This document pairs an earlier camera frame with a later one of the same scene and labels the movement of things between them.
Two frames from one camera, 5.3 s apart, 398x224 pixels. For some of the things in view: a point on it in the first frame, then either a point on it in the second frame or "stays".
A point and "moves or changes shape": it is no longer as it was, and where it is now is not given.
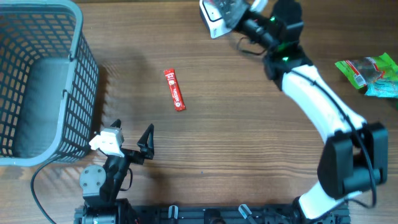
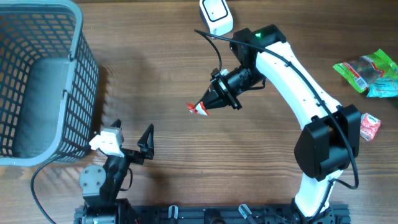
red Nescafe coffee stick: (173, 83) → (199, 108)
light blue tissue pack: (384, 88) stays
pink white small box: (222, 15) moves or changes shape
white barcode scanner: (212, 13) stays
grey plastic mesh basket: (49, 83) stays
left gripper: (146, 145) stays
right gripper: (242, 17) → (219, 81)
